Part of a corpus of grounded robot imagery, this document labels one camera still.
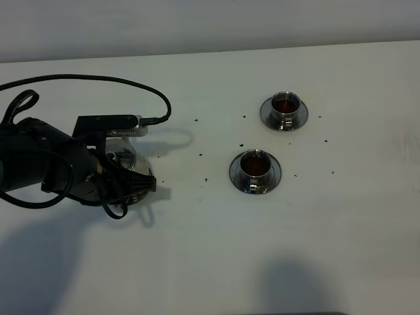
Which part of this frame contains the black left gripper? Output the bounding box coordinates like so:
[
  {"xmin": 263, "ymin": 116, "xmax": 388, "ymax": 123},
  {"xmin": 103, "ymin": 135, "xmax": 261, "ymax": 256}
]
[{"xmin": 45, "ymin": 131, "xmax": 156, "ymax": 205}]

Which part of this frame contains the stainless steel teapot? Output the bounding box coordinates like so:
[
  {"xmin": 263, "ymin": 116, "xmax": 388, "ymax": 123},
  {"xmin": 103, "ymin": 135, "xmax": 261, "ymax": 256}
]
[{"xmin": 86, "ymin": 137, "xmax": 153, "ymax": 209}]

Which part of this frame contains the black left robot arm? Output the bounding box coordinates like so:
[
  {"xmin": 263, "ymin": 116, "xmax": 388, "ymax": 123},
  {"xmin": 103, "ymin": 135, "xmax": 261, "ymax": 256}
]
[{"xmin": 1, "ymin": 115, "xmax": 156, "ymax": 209}]

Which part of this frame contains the near stainless steel teacup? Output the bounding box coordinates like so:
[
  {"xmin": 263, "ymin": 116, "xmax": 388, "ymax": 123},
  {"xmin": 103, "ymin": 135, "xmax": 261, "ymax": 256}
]
[{"xmin": 239, "ymin": 149, "xmax": 272, "ymax": 194}]

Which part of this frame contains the stainless steel teacup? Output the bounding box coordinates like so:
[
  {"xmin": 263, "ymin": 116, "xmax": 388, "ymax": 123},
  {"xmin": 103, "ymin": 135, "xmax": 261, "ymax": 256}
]
[
  {"xmin": 239, "ymin": 149, "xmax": 272, "ymax": 194},
  {"xmin": 270, "ymin": 91, "xmax": 301, "ymax": 131}
]

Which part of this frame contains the near stainless steel saucer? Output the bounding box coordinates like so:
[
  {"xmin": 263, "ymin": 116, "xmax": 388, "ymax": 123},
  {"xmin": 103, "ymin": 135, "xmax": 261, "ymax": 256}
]
[{"xmin": 229, "ymin": 151, "xmax": 282, "ymax": 194}]

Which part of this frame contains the stainless steel saucer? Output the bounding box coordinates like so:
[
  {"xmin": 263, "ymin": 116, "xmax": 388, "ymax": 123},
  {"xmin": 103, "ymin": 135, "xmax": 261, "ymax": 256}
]
[
  {"xmin": 259, "ymin": 97, "xmax": 308, "ymax": 132},
  {"xmin": 229, "ymin": 151, "xmax": 282, "ymax": 194}
]

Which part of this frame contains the far stainless steel saucer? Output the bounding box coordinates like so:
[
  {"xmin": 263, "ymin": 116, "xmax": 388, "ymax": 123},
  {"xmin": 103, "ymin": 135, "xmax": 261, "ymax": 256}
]
[{"xmin": 259, "ymin": 97, "xmax": 308, "ymax": 132}]

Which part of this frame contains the far stainless steel teacup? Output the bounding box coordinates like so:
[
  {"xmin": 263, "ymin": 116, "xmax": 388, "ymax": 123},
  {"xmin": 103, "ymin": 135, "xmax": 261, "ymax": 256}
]
[{"xmin": 270, "ymin": 91, "xmax": 301, "ymax": 131}]

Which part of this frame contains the braided left camera cable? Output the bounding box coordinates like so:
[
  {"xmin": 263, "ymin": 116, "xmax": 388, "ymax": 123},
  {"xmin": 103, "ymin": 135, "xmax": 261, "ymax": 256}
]
[{"xmin": 0, "ymin": 73, "xmax": 173, "ymax": 221}]

